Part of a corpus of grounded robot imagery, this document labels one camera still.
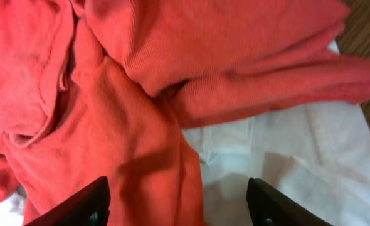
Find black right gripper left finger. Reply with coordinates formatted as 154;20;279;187
26;176;110;226

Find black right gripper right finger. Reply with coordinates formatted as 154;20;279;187
246;178;330;226

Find red t-shirt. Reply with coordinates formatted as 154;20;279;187
0;0;370;225

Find white t-shirt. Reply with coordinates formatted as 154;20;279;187
0;46;370;225

